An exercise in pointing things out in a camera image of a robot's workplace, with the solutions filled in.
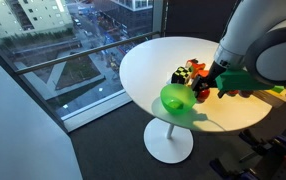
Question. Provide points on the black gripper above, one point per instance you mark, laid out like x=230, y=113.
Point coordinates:
x=209, y=81

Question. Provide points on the green plastic bowl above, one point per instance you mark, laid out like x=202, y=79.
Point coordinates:
x=177, y=99

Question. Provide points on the red apple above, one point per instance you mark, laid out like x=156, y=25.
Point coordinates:
x=203, y=95

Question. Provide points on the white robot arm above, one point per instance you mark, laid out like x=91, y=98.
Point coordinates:
x=252, y=52

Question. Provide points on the orange red block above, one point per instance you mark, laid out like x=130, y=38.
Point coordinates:
x=203, y=73

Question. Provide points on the black green checkered cube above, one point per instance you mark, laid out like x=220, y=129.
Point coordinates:
x=180, y=76

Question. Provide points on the small red strawberry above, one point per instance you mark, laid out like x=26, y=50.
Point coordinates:
x=233, y=92

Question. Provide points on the dark red plum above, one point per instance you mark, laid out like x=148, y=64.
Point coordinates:
x=245, y=94

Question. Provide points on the wooden tray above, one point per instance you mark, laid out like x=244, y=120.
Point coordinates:
x=272, y=98

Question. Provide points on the green block in tray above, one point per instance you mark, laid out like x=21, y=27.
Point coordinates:
x=278, y=89

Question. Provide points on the window metal railing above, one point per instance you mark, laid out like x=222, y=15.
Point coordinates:
x=83, y=53

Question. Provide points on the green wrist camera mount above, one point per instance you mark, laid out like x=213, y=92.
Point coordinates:
x=231, y=80

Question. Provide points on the white table pedestal base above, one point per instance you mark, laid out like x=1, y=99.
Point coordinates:
x=166, y=142

